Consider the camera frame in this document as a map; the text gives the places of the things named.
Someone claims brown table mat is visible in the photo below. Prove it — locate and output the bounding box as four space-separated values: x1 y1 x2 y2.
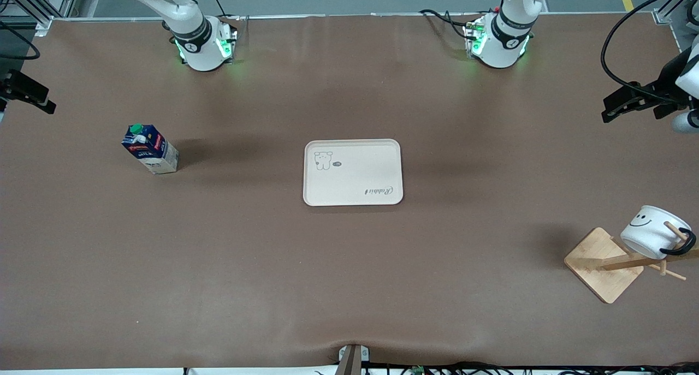
0 14 699 371

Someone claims cream plastic tray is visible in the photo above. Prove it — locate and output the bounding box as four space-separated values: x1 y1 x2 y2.
303 139 404 207

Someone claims blue milk carton green cap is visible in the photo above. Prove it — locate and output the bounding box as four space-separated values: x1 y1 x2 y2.
121 124 180 175

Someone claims aluminium frame post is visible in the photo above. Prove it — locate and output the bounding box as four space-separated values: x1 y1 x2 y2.
0 0 82 36
653 0 699 25

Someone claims wooden cup rack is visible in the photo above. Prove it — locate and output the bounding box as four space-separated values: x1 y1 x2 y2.
564 222 699 304

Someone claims black left arm base cable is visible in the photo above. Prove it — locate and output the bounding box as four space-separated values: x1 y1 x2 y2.
419 8 476 41

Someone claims white smiley cup black handle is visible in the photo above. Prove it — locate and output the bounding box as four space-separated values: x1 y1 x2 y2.
620 205 697 260

